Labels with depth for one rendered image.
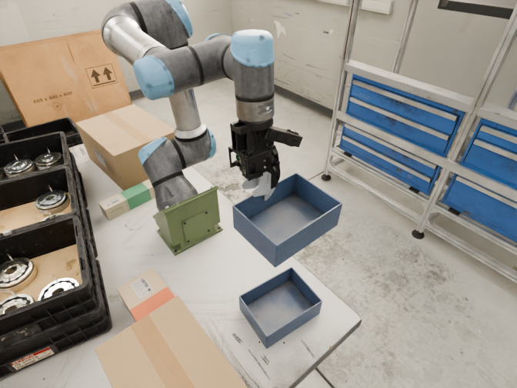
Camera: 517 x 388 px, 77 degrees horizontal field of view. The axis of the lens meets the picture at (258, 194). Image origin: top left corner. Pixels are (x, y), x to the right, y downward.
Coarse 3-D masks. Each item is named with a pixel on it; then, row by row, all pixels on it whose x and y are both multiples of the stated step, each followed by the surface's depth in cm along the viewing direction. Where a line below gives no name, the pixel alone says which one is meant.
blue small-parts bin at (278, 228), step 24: (288, 192) 83; (312, 192) 79; (240, 216) 70; (264, 216) 78; (288, 216) 79; (312, 216) 79; (336, 216) 74; (264, 240) 66; (288, 240) 65; (312, 240) 72
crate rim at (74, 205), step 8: (56, 168) 119; (64, 168) 119; (24, 176) 115; (32, 176) 116; (72, 176) 119; (0, 184) 112; (72, 184) 112; (72, 192) 108; (72, 200) 105; (72, 208) 102; (56, 216) 99; (64, 216) 99; (32, 224) 97; (40, 224) 97
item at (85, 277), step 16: (48, 224) 97; (80, 224) 99; (0, 240) 92; (80, 240) 92; (80, 256) 87; (80, 288) 80; (32, 304) 76; (48, 304) 78; (0, 320) 74; (16, 320) 76
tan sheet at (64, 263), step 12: (60, 252) 102; (72, 252) 102; (36, 264) 98; (48, 264) 98; (60, 264) 98; (72, 264) 98; (36, 276) 94; (48, 276) 94; (60, 276) 94; (72, 276) 94; (24, 288) 91; (36, 288) 91; (0, 300) 88; (36, 300) 88
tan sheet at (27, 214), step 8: (16, 208) 117; (24, 208) 117; (32, 208) 117; (0, 216) 114; (8, 216) 114; (16, 216) 114; (24, 216) 114; (32, 216) 114; (40, 216) 114; (0, 224) 111; (8, 224) 111; (16, 224) 111; (24, 224) 111; (0, 232) 108
